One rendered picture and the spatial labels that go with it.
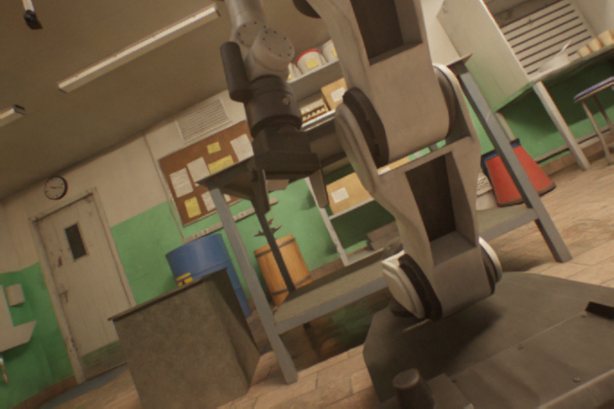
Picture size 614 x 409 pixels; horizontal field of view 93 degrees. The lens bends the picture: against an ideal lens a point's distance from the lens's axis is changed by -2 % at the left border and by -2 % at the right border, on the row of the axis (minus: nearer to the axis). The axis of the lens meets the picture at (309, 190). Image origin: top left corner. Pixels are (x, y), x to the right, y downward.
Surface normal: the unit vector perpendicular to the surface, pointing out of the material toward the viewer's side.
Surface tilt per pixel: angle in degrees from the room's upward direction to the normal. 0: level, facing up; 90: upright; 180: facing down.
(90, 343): 90
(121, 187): 90
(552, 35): 90
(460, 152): 106
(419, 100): 110
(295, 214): 90
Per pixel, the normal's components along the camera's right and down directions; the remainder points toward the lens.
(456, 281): 0.12, 0.22
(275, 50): 0.53, -0.37
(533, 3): -0.09, -0.11
